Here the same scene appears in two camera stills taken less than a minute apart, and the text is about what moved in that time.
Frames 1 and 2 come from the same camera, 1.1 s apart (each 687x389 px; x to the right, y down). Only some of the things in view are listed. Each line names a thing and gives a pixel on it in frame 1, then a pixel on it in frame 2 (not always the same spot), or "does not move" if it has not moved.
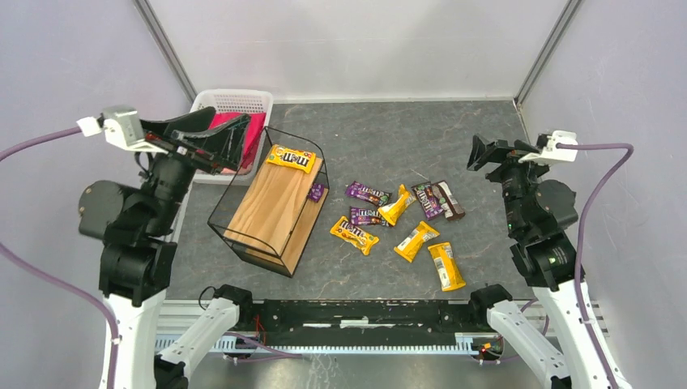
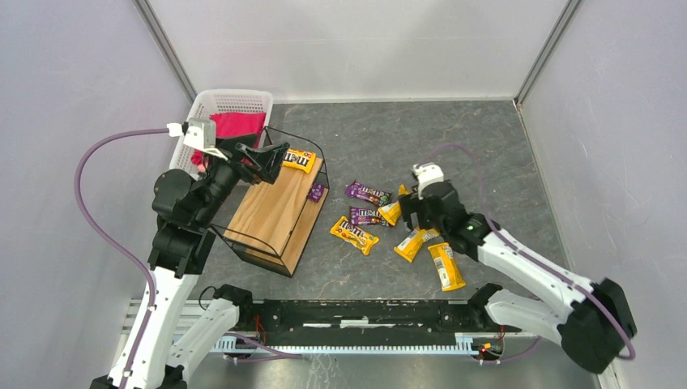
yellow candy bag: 447,270 does not move
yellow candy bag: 392,212 does not move
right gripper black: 504,159 -> 415,215
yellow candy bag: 348,232 does not move
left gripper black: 189,151 -> 249,163
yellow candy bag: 408,247 does not move
